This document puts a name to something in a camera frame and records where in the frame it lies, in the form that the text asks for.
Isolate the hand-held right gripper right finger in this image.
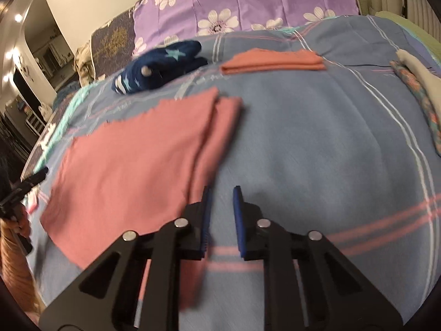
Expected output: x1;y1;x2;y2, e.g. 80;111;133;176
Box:
232;185;404;331

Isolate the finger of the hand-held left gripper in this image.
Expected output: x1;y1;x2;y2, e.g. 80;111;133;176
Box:
0;167;49;215

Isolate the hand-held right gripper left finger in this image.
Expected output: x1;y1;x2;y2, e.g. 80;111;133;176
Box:
39;185;214;331

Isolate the pink long-sleeved shirt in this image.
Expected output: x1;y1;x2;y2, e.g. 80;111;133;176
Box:
39;87;244;311

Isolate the person's left forearm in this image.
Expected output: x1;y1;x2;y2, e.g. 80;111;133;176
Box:
0;221;41;322

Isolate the person's left hand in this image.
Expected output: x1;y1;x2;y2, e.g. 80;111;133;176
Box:
10;206;32;237

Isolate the dark deer-print cover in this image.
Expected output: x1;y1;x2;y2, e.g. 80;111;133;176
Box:
27;110;71;168

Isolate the teal blanket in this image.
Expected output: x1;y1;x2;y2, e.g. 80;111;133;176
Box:
32;82;94;173

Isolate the blue plaid bed sheet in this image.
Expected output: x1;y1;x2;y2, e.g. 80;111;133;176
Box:
21;14;441;331

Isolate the beige knit garment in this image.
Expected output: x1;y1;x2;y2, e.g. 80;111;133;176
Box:
75;43;96;86

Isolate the dark tree-pattern pillow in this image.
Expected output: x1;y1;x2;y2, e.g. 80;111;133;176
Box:
90;15;137;81

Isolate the navy star-print fleece blanket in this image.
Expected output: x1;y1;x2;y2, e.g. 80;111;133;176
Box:
111;39;209;96

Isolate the folded salmon cloth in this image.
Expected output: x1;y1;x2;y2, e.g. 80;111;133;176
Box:
219;48;327;76

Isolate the purple floral pillow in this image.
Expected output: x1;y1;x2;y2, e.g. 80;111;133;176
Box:
131;0;360;58

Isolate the folded floral patterned garment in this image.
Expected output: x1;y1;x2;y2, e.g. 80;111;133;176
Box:
389;60;441;156

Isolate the green pillow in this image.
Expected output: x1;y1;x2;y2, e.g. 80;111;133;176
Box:
373;10;441;44

